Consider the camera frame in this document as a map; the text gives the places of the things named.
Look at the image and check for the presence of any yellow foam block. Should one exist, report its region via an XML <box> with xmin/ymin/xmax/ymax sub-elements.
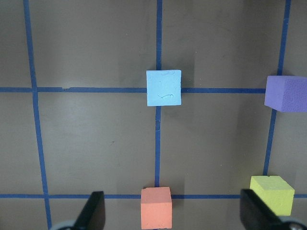
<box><xmin>250</xmin><ymin>176</ymin><xmax>295</xmax><ymax>216</ymax></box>

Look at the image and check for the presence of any right purple foam block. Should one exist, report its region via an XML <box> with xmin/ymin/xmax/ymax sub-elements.
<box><xmin>264</xmin><ymin>76</ymin><xmax>307</xmax><ymax>113</ymax></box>

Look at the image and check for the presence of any right near orange block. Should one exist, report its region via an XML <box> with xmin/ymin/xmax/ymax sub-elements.
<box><xmin>141</xmin><ymin>187</ymin><xmax>172</xmax><ymax>230</ymax></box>

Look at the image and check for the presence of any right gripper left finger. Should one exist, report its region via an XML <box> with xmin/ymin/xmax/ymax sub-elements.
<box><xmin>73</xmin><ymin>191</ymin><xmax>106</xmax><ymax>230</ymax></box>

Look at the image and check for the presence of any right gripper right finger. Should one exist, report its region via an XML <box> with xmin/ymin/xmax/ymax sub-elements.
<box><xmin>240</xmin><ymin>189</ymin><xmax>283</xmax><ymax>230</ymax></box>

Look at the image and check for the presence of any light blue block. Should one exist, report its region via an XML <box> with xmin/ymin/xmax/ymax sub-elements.
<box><xmin>146</xmin><ymin>69</ymin><xmax>181</xmax><ymax>106</ymax></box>

